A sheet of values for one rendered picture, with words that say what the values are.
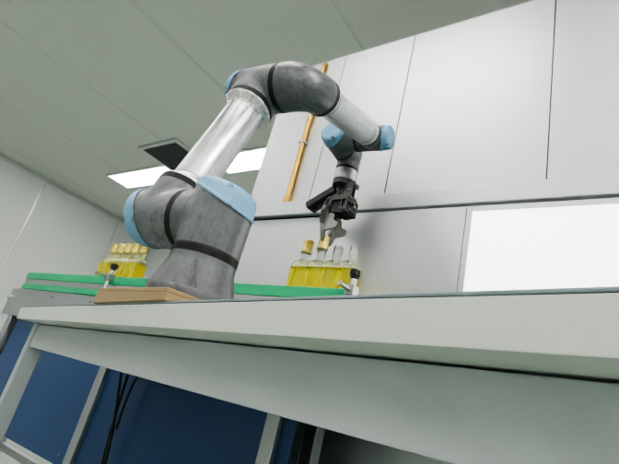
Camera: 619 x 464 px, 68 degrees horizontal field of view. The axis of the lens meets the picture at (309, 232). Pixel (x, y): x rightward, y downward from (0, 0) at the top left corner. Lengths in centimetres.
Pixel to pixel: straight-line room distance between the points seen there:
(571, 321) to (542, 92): 140
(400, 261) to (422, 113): 58
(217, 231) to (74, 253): 659
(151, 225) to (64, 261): 641
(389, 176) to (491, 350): 138
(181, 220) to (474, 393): 60
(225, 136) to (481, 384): 80
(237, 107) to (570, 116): 96
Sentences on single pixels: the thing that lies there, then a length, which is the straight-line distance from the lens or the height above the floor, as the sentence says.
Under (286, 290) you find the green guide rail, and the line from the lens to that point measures 126.
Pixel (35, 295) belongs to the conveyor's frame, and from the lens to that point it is 233.
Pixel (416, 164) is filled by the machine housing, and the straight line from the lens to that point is 161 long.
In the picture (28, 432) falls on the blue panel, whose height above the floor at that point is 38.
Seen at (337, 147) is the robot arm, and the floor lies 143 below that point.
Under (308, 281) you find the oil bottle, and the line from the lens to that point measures 137.
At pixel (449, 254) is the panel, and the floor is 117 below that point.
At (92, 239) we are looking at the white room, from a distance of 745.
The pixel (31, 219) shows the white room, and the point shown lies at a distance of 710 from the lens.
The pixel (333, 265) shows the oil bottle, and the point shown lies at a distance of 134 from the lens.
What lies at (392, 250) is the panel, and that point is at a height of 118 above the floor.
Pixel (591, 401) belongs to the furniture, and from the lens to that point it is 30.
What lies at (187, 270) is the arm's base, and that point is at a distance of 75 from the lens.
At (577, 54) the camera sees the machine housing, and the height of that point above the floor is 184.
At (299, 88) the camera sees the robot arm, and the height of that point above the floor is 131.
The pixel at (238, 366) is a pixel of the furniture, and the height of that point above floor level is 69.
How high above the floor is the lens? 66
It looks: 21 degrees up
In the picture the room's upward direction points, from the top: 14 degrees clockwise
